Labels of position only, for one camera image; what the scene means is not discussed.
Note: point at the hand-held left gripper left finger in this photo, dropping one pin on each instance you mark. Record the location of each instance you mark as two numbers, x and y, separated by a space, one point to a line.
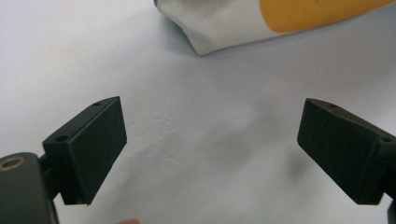
93 149

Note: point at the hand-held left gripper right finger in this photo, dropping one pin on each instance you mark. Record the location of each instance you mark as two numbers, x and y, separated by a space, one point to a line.
339 146

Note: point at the white and yellow cloth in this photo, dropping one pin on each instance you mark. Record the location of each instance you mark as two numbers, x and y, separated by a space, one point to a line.
236 21

